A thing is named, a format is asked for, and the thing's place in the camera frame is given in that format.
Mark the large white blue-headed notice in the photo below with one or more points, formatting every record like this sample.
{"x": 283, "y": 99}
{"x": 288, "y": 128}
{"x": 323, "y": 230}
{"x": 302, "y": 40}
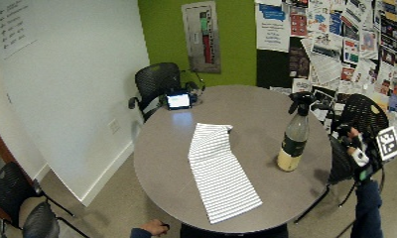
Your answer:
{"x": 272, "y": 28}

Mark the white marker cube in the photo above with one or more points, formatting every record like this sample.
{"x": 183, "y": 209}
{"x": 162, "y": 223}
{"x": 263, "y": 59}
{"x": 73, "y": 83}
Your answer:
{"x": 390, "y": 142}

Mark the black mesh office chair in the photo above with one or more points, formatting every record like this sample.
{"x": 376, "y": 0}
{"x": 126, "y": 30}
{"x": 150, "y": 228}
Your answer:
{"x": 12, "y": 188}
{"x": 41, "y": 220}
{"x": 157, "y": 79}
{"x": 364, "y": 114}

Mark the black camera with lit screen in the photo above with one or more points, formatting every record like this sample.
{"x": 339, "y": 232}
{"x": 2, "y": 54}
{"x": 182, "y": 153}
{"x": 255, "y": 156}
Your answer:
{"x": 179, "y": 100}

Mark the striped white cloth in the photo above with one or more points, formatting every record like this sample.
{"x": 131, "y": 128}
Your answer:
{"x": 221, "y": 175}

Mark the white glove sensor box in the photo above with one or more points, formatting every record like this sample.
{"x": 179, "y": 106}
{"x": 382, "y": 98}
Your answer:
{"x": 360, "y": 157}

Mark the grey framed wall poster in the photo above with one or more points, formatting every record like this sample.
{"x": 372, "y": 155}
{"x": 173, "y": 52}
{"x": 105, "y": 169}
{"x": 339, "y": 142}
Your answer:
{"x": 202, "y": 36}

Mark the wall of pinned paper notices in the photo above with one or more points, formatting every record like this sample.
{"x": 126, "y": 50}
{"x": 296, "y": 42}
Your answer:
{"x": 358, "y": 49}

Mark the white paper sheet with list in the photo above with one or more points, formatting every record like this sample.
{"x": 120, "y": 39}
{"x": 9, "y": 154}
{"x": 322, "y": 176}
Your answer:
{"x": 14, "y": 26}

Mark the spray bottle with black trigger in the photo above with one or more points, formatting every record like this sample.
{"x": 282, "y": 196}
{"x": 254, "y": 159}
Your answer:
{"x": 296, "y": 139}

